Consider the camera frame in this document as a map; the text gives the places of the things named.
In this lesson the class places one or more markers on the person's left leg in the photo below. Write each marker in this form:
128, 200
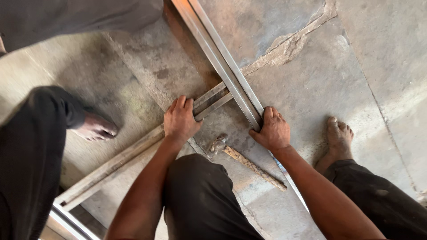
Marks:
203, 200

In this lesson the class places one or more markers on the person's right hand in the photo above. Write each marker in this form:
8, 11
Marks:
274, 133

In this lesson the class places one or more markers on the person's left hand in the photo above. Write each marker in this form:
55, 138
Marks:
179, 123

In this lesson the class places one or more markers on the short dusty steel bar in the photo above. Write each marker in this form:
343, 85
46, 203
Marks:
123, 158

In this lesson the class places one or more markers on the person's right foot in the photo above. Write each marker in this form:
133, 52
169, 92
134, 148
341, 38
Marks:
338, 140

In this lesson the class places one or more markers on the person's right leg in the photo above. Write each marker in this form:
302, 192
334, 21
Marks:
383, 203

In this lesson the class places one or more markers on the long steel bar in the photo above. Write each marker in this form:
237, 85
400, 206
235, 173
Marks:
218, 56

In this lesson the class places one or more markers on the steel frame piece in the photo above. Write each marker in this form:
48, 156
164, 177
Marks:
66, 223

